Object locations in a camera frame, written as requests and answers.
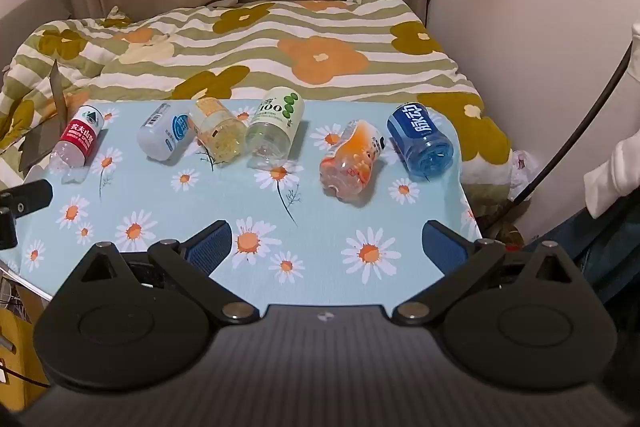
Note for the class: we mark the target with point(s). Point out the light blue daisy tablecloth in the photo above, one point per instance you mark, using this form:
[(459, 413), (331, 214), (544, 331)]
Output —
[(310, 217)]

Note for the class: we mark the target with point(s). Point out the white garment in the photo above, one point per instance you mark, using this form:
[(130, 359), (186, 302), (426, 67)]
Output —
[(612, 177)]

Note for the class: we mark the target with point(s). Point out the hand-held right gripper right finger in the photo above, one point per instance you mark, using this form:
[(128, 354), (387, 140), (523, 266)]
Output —
[(442, 246)]

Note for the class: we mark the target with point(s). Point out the red label water bottle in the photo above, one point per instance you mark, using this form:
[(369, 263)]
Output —
[(76, 139)]

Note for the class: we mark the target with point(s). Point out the white blue label bottle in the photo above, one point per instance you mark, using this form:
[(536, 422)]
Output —
[(162, 134)]

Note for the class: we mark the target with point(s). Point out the blue plastic bottle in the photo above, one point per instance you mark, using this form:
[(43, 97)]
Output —
[(420, 139)]

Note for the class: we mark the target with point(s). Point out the green dotted label bottle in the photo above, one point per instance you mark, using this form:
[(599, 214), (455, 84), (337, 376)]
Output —
[(275, 127)]

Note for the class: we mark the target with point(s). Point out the striped flower blanket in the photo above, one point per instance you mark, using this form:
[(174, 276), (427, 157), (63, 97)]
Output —
[(280, 52)]

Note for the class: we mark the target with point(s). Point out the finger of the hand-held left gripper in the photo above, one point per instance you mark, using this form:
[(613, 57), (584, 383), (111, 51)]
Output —
[(6, 229), (30, 198)]

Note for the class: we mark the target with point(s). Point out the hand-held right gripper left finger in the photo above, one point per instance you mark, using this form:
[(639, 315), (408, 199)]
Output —
[(211, 247)]

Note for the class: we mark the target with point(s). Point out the dark blue cloth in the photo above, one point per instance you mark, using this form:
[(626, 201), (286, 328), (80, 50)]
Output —
[(607, 247)]

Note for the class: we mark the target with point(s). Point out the brown cardboard piece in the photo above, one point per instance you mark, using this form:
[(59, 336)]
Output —
[(47, 127)]

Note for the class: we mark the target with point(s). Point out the grey headboard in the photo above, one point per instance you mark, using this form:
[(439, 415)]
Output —
[(25, 9)]

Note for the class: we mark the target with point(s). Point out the yellow label clear bottle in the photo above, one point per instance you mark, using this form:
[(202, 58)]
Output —
[(220, 132)]

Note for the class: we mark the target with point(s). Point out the white plastic bag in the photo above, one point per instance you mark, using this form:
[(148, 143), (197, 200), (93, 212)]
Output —
[(524, 172)]

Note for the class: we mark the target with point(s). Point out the yellow box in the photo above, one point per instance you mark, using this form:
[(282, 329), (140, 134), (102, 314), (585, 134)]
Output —
[(17, 357)]

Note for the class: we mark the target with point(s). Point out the orange label crumpled bottle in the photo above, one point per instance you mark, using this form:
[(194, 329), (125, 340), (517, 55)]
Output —
[(352, 162)]

